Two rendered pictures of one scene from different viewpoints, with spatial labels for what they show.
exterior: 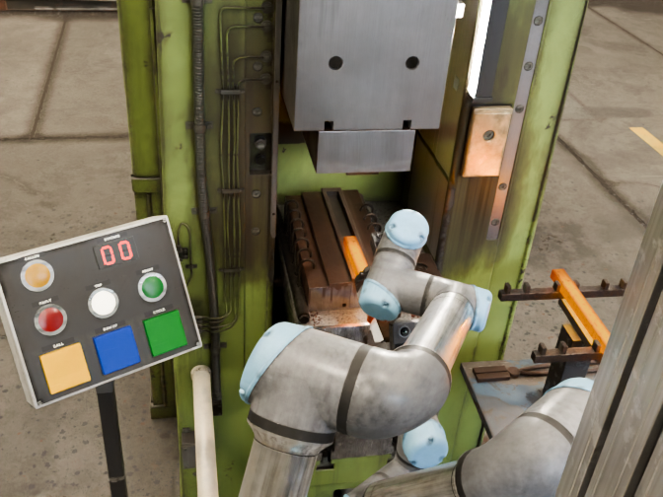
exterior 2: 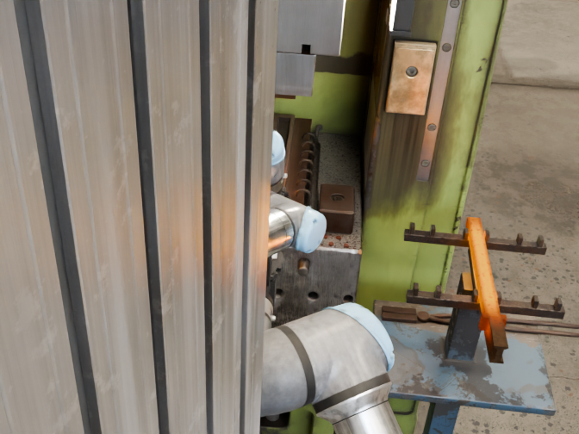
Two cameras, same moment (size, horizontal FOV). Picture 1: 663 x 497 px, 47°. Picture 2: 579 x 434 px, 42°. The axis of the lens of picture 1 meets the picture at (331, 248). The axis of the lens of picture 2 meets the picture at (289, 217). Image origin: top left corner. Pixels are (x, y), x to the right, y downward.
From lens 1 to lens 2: 49 cm
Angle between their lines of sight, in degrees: 12
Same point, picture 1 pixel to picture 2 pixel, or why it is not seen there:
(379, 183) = (339, 116)
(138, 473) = not seen: hidden behind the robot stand
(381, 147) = (281, 70)
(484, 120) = (406, 55)
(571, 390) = (333, 313)
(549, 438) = (278, 349)
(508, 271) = (442, 217)
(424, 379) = not seen: hidden behind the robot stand
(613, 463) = not seen: outside the picture
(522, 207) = (455, 151)
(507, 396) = (406, 338)
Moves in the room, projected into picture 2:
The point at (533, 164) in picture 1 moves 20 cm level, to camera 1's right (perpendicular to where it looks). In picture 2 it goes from (464, 107) to (553, 123)
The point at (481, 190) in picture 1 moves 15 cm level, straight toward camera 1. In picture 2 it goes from (409, 128) to (384, 156)
